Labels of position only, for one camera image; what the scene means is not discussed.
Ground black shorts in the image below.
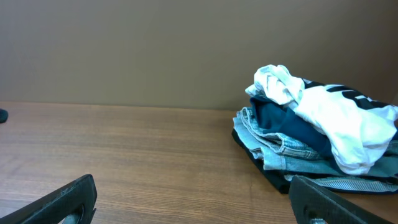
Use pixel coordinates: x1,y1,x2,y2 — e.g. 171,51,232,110
0,109,9,124

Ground white printed t-shirt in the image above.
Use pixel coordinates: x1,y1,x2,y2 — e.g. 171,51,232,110
245,65,397,175

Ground grey striped garment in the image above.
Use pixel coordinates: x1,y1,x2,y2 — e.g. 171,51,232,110
297,174,397,194

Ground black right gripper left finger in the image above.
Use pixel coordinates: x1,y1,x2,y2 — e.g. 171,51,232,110
1,174,97,224

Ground light blue denim jeans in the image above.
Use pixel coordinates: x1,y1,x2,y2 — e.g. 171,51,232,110
232,106,398,179

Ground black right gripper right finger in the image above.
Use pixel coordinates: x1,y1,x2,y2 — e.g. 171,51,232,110
289,176,390,224

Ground dark blue garment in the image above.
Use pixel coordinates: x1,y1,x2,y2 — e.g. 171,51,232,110
250,95,338,169

